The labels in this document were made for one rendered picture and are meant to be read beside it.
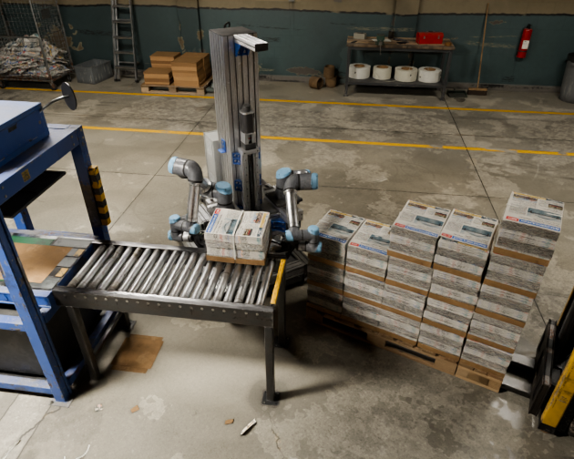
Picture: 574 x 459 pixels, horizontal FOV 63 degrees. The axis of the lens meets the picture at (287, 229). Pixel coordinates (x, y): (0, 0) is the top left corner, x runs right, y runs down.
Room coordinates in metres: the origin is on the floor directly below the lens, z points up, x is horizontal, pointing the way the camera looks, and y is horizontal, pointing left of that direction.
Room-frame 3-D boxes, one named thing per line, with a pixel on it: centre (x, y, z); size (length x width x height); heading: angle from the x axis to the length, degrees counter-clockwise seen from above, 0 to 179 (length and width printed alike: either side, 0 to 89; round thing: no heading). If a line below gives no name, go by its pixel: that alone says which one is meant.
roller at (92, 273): (2.38, 1.22, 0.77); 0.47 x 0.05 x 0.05; 172
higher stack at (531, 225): (2.25, -1.38, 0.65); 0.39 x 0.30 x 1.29; 151
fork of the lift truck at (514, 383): (2.23, -1.17, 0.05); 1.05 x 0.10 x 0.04; 61
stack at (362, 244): (2.60, -0.75, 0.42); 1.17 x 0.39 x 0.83; 61
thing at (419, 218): (2.53, -0.86, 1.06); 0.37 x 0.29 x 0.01; 151
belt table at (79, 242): (2.45, 1.71, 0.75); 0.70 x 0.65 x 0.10; 82
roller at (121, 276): (2.35, 1.03, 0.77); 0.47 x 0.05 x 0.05; 172
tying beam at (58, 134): (2.45, 1.71, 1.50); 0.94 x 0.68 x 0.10; 172
